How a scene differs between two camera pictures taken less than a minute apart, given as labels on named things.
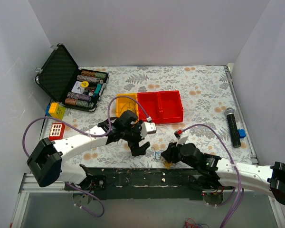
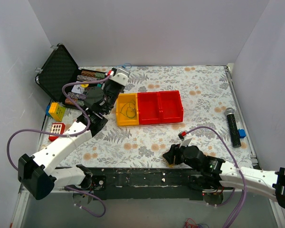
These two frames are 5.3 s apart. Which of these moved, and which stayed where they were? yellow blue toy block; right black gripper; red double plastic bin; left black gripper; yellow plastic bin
Moved: left black gripper
Stayed: right black gripper; yellow blue toy block; red double plastic bin; yellow plastic bin
